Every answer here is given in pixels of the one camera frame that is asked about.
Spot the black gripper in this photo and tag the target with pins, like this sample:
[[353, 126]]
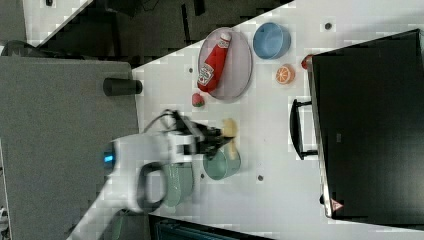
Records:
[[195, 137]]

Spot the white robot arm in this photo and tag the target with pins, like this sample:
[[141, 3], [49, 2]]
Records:
[[134, 157]]

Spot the black toaster oven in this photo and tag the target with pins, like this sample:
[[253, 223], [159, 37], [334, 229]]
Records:
[[364, 123]]

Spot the green metal mug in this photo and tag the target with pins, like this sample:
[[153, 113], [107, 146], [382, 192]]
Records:
[[225, 163]]

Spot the grey round plate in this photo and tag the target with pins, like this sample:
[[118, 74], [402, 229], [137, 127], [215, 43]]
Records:
[[237, 70]]

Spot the red ketchup bottle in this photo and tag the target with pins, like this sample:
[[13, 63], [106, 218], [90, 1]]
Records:
[[212, 68]]

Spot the orange slice toy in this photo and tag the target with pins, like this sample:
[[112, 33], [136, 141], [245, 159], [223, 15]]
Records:
[[285, 74]]

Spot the blue bowl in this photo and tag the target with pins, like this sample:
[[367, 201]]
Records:
[[271, 41]]

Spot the small red strawberry toy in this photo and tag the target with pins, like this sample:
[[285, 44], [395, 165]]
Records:
[[304, 62]]

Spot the blue metal frame rail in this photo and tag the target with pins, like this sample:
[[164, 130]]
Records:
[[162, 228]]

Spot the black cylinder post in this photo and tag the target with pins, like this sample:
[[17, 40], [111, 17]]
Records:
[[121, 87]]

